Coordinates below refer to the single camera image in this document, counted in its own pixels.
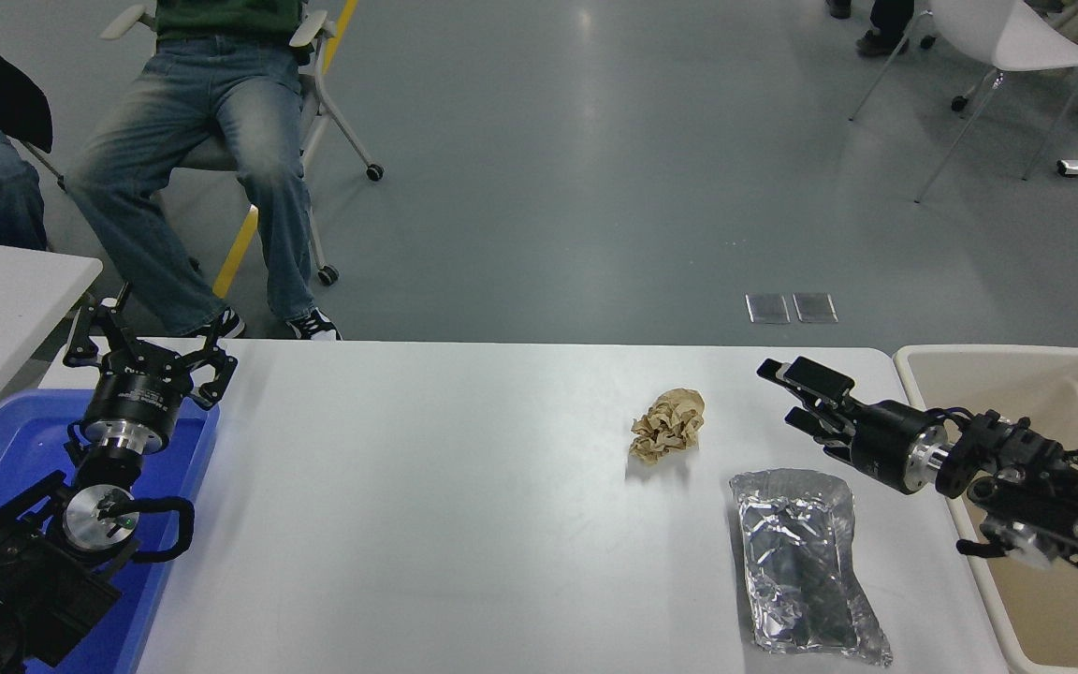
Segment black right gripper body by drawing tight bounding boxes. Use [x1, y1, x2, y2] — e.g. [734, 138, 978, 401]
[843, 400, 933, 495]

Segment white shell chair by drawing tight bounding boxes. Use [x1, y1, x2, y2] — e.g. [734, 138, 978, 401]
[850, 0, 1078, 203]

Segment blue plastic tray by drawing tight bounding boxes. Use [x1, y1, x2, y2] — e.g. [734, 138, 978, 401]
[0, 388, 222, 674]

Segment tan paper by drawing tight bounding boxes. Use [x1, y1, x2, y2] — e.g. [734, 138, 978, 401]
[631, 388, 707, 467]

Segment silver foil tray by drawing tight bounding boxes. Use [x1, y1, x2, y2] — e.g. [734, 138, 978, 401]
[729, 468, 894, 667]

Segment large pale plastic bin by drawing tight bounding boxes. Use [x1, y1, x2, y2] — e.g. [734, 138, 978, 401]
[893, 344, 1078, 674]

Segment seated person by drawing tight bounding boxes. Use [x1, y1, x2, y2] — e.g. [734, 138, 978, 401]
[64, 0, 343, 340]

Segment metal floor socket plate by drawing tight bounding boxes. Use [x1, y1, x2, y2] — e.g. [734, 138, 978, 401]
[746, 293, 792, 326]
[793, 293, 839, 325]

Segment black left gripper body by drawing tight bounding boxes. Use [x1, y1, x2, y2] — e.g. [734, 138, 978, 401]
[85, 360, 194, 439]

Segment grey chair leg with castor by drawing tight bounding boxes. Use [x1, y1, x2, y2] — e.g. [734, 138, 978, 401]
[10, 139, 74, 195]

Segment rolling chair with armrests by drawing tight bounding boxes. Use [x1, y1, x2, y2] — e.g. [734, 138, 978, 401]
[99, 0, 386, 286]

